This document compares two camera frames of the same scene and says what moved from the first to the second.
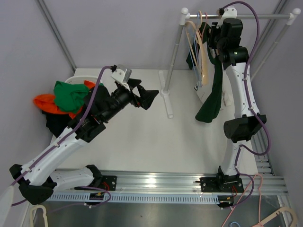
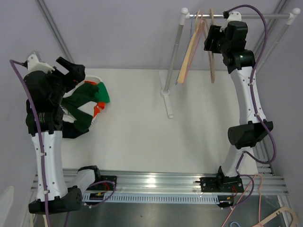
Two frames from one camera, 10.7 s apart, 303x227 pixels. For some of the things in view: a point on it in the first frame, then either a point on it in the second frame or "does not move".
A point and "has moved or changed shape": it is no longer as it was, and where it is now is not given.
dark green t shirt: (209, 114) to (82, 95)
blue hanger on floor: (235, 222) does not move
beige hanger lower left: (44, 214) does not move
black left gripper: (147, 96) to (76, 74)
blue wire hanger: (198, 15) to (190, 32)
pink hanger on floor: (260, 224) does not move
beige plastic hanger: (196, 38) to (181, 75)
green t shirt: (70, 97) has moved or changed shape
